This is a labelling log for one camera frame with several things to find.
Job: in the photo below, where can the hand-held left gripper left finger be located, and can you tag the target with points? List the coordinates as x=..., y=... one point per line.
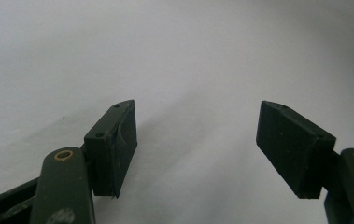
x=112, y=149

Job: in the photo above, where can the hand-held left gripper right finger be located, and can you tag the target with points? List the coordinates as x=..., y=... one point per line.
x=293, y=146

